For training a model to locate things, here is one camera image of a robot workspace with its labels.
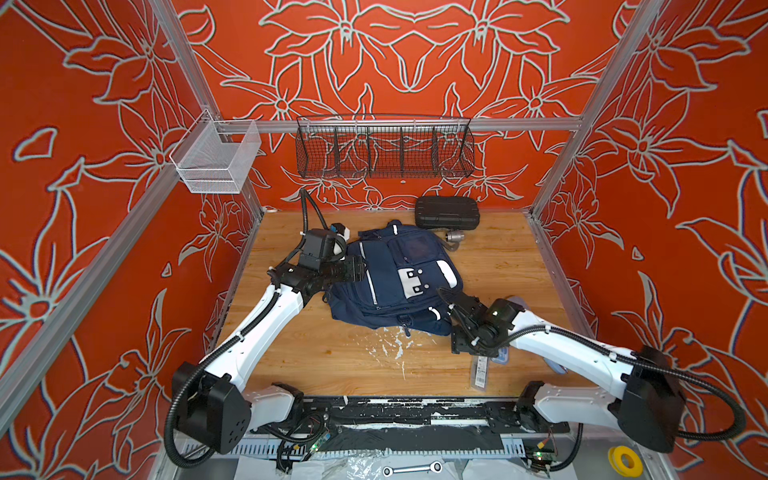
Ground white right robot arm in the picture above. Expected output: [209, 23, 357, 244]
[439, 288, 746, 453]

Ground clear pencil case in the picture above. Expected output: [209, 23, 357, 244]
[470, 356, 489, 392]

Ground black wire wall basket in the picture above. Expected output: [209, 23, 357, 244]
[295, 113, 476, 180]

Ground small metal cylinder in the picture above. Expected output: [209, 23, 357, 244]
[445, 230, 465, 244]

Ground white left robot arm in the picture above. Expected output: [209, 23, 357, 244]
[163, 223, 366, 469]

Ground white wire wall basket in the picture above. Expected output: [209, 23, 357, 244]
[170, 109, 262, 194]

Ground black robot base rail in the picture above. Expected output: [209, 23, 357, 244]
[303, 396, 572, 435]

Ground silver combination wrench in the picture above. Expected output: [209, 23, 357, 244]
[381, 461, 443, 478]

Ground navy blue student backpack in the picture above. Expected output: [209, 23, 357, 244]
[324, 220, 463, 336]

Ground blue stationery set pack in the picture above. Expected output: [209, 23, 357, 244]
[491, 347, 509, 365]

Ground yellow tape roll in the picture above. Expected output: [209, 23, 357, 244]
[608, 446, 644, 478]

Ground black plastic tool case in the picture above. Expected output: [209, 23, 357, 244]
[414, 196, 480, 230]

